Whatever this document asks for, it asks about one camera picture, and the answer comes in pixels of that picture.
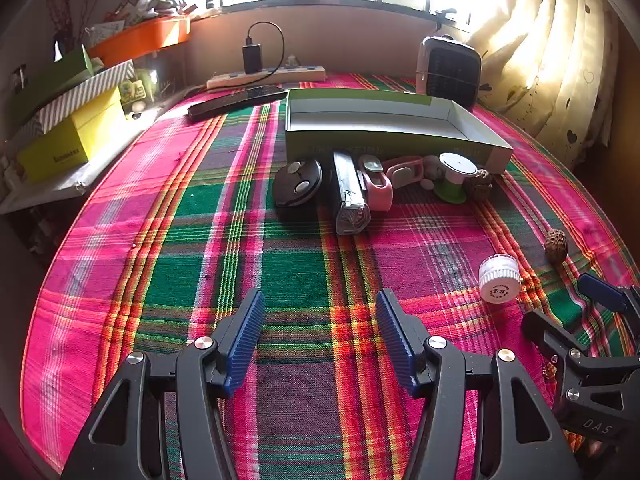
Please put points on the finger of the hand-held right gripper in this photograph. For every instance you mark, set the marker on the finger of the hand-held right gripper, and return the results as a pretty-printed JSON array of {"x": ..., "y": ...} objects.
[
  {"x": 552, "y": 332},
  {"x": 602, "y": 291}
]

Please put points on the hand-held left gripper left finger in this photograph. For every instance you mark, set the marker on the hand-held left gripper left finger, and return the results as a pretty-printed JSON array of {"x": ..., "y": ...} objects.
[{"x": 247, "y": 340}]

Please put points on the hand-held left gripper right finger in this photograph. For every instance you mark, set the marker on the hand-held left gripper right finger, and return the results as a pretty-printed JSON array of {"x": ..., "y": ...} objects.
[{"x": 395, "y": 340}]

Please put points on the brown walnut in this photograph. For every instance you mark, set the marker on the brown walnut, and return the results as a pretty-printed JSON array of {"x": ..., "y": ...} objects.
[
  {"x": 481, "y": 185},
  {"x": 556, "y": 246}
]

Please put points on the white round cap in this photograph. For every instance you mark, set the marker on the white round cap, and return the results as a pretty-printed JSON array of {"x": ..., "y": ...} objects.
[{"x": 498, "y": 280}]

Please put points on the black rectangular flashlight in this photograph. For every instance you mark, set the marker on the black rectangular flashlight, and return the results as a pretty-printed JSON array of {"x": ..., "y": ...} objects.
[{"x": 348, "y": 190}]

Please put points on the black round case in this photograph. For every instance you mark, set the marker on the black round case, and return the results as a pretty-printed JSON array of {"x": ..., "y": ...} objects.
[{"x": 297, "y": 185}]

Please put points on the green spool with white top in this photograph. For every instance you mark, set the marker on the green spool with white top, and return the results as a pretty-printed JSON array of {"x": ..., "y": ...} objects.
[{"x": 452, "y": 180}]

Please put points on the green white cardboard box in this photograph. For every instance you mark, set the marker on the green white cardboard box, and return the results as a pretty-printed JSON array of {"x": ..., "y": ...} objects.
[{"x": 380, "y": 120}]

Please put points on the pink green plaid blanket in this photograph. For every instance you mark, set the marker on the pink green plaid blanket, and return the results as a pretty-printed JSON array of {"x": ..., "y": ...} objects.
[{"x": 150, "y": 260}]

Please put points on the cream heart print curtain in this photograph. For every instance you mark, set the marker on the cream heart print curtain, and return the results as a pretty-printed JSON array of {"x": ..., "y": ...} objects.
[{"x": 550, "y": 60}]

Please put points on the black remote control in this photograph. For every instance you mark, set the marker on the black remote control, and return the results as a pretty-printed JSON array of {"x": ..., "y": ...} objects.
[{"x": 225, "y": 102}]

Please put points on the grey portable fan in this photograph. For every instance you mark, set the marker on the grey portable fan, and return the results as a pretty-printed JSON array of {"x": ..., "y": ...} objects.
[{"x": 450, "y": 77}]

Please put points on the yellow cardboard box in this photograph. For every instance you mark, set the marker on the yellow cardboard box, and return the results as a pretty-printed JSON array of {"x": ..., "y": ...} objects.
[{"x": 70, "y": 140}]

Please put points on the cream power strip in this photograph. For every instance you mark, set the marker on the cream power strip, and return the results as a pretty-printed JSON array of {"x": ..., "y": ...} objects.
[{"x": 300, "y": 74}]

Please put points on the green printed card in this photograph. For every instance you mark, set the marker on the green printed card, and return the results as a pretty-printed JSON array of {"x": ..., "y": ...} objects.
[{"x": 134, "y": 89}]

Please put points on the black charger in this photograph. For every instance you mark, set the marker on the black charger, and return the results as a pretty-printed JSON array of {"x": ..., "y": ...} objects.
[{"x": 252, "y": 59}]

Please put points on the white plug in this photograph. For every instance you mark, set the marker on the white plug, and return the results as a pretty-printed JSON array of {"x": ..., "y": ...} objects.
[{"x": 292, "y": 62}]

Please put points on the striped cardboard box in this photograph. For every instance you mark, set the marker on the striped cardboard box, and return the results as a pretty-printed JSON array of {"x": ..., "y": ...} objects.
[{"x": 95, "y": 92}]

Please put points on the black window latch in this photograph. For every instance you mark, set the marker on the black window latch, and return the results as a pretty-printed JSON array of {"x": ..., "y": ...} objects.
[{"x": 447, "y": 15}]

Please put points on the orange plastic tray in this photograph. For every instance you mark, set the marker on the orange plastic tray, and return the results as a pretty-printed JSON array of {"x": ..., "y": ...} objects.
[{"x": 145, "y": 35}]

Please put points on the paper clutter pile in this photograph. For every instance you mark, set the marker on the paper clutter pile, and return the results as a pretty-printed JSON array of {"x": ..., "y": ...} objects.
[{"x": 150, "y": 2}]

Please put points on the dried red branches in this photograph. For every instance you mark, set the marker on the dried red branches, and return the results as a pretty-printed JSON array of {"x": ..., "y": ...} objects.
[{"x": 62, "y": 10}]

